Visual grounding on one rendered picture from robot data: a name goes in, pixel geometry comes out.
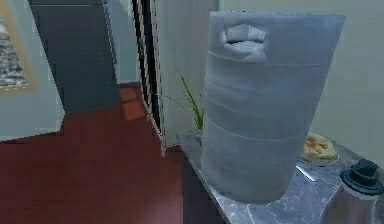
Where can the silver knife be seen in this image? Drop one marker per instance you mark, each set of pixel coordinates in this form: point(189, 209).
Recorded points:
point(306, 174)

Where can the grey metal keg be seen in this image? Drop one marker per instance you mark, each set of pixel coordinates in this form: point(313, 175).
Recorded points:
point(260, 110)

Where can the grey marble counter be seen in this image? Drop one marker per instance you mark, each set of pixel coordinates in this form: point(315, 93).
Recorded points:
point(300, 200)

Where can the grey bottle with black cap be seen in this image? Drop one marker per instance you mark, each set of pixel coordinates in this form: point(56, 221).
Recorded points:
point(353, 200)

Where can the black and white slatted door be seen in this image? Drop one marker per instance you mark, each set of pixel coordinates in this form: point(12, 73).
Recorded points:
point(150, 73)

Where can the framed picture with tan frame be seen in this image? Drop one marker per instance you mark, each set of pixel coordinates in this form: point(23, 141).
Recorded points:
point(10, 56)

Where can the green house plant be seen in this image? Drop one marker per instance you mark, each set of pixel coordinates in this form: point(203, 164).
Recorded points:
point(196, 106)

